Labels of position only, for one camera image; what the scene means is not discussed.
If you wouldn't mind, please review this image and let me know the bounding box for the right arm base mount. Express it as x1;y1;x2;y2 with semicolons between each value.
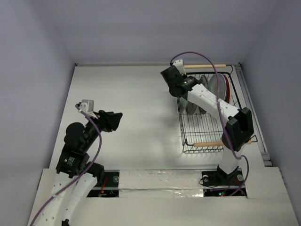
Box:
199;169;247;197

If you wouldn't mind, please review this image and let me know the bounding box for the red plate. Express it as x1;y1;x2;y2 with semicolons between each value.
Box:
223;75;231;104

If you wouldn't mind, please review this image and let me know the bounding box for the blue patterned plate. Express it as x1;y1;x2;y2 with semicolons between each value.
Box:
200;75;208;90

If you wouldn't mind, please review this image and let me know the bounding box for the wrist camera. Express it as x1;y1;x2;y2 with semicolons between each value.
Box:
170;59;186;75
79;99;95;117

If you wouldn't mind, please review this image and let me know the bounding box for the black wire dish rack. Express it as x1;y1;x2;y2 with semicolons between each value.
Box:
177;66;244;154

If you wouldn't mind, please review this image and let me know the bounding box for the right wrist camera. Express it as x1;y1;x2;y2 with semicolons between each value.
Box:
170;59;186;75

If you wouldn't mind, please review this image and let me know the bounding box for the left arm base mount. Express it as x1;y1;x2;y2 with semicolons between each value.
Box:
87;170;119;198

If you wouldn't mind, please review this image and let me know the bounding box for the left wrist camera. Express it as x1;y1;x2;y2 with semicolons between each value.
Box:
79;99;95;117

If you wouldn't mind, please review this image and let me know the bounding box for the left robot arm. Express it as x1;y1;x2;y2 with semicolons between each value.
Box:
30;110;123;226

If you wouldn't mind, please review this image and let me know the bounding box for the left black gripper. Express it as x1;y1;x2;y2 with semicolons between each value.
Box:
82;109;122;150

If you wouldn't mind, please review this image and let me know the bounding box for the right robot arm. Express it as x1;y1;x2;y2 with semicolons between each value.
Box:
160;65;254;185

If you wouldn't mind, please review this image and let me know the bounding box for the green floral plate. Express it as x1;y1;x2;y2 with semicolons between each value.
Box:
179;97;188;113

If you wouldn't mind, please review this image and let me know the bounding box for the grey reindeer plate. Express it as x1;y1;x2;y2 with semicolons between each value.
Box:
186;101;199;115

